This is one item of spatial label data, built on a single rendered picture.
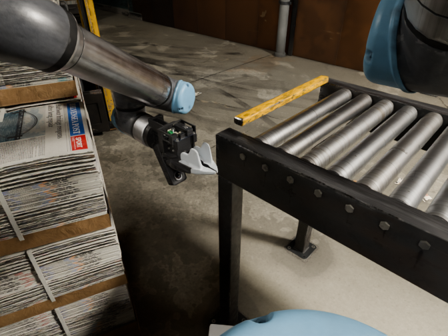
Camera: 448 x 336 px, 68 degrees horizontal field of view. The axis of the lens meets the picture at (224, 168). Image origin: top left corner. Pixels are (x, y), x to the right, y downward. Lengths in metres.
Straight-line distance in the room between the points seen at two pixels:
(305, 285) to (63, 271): 0.95
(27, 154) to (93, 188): 0.15
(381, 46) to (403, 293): 1.40
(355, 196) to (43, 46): 0.55
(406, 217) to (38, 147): 0.72
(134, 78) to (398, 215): 0.52
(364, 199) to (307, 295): 0.88
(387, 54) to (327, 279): 1.32
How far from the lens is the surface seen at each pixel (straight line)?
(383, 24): 0.29
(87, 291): 1.02
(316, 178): 0.67
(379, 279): 1.62
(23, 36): 0.51
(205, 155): 0.74
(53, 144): 0.79
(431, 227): 0.64
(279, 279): 1.50
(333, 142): 0.81
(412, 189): 0.71
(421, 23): 0.25
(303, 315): 0.17
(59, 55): 0.53
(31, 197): 0.80
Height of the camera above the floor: 1.18
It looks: 34 degrees down
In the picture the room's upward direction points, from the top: straight up
